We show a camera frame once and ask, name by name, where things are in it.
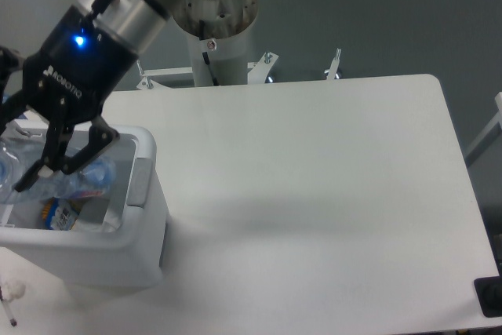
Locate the white plastic trash can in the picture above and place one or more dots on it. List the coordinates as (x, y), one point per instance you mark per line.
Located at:
(128, 257)

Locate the black device at table corner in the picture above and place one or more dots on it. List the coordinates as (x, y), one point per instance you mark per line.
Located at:
(488, 291)

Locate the blue yellow snack wrapper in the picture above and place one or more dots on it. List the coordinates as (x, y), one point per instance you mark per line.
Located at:
(60, 214)

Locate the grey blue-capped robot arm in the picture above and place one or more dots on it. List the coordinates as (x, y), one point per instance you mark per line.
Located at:
(134, 24)

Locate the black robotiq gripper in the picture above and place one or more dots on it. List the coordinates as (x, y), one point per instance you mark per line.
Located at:
(81, 68)

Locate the white pen black tip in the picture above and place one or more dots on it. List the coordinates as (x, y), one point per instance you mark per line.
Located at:
(8, 311)

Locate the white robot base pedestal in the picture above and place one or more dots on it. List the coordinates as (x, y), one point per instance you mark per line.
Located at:
(218, 34)

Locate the white crumpled paper ball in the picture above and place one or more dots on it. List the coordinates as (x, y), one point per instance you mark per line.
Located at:
(13, 289)

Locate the clear blue plastic bottle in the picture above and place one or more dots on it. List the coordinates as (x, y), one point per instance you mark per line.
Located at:
(17, 155)

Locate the white frame right edge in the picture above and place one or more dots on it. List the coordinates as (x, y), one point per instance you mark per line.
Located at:
(485, 138)

